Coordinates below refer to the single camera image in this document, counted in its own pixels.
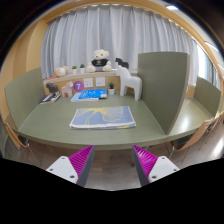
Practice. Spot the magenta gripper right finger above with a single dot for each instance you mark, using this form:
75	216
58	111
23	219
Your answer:
149	167

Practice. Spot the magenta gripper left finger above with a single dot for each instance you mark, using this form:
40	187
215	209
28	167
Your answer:
74	168

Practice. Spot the blue yellow towel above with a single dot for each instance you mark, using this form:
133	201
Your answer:
117	117

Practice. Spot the wooden chair left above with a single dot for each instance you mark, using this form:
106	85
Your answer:
19	141

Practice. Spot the wooden chair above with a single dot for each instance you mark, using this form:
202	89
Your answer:
19	141
203	134

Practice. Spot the blue book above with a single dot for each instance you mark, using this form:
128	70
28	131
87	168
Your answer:
90	95

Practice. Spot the dark book stack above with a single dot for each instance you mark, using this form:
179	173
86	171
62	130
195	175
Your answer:
50	98

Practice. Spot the wooden chair right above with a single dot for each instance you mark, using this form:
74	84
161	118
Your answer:
203	134

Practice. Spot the pink wooden horse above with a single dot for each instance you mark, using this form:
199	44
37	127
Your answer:
67	89

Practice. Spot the purple number seven sign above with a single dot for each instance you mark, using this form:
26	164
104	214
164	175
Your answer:
78	86

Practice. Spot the dark brown horse figure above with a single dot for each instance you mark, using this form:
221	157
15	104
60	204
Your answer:
52	88

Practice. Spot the large white wooden horse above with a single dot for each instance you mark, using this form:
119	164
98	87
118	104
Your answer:
129	81

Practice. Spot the small potted plant on table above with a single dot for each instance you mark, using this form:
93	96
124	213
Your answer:
111	88

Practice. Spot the green divider panel left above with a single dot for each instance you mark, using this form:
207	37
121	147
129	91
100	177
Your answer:
23	95

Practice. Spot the green divider panel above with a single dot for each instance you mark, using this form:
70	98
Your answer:
164	82
23	95
207	95

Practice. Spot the green divider panel centre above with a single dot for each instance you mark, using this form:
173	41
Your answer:
164	82

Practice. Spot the green divider panel right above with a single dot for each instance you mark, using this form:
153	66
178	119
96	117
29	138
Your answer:
207	95

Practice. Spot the orange white plush toy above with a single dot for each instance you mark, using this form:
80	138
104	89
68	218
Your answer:
61	71

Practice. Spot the potted plant on shelf left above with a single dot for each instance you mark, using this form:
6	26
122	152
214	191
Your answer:
74	70

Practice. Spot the potted plant on shelf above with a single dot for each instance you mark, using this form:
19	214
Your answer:
82	69
74	70

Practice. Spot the potted plant on shelf right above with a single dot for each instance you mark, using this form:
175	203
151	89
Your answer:
82	69

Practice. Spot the white teddy bear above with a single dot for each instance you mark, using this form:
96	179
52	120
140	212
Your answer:
100	63

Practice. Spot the white curtain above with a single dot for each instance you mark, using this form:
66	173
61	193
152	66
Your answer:
123	31

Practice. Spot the white wall socket left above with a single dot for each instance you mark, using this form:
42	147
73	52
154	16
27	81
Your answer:
88	83

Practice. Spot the white wall socket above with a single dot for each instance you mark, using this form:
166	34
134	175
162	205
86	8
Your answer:
100	81
88	83

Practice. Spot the white wall socket right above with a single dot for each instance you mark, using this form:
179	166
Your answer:
100	81

